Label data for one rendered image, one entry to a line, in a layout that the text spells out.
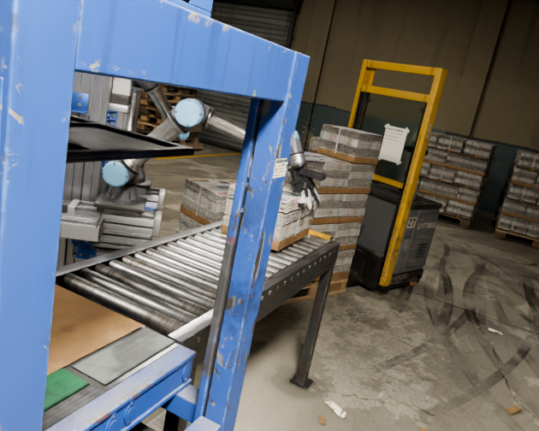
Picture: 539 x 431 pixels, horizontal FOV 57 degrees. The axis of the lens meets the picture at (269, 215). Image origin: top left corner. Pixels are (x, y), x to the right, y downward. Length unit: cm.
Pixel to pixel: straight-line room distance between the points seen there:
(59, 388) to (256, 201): 56
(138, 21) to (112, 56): 5
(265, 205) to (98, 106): 165
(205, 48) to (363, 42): 934
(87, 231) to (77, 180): 36
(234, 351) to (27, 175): 73
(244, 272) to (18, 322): 58
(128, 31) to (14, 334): 35
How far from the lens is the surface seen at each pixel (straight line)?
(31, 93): 53
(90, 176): 261
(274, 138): 100
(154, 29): 64
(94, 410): 112
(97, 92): 255
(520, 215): 792
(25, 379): 65
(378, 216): 436
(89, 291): 160
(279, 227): 210
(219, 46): 76
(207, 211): 297
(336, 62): 1013
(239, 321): 112
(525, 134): 953
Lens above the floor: 147
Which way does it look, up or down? 14 degrees down
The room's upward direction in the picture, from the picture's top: 11 degrees clockwise
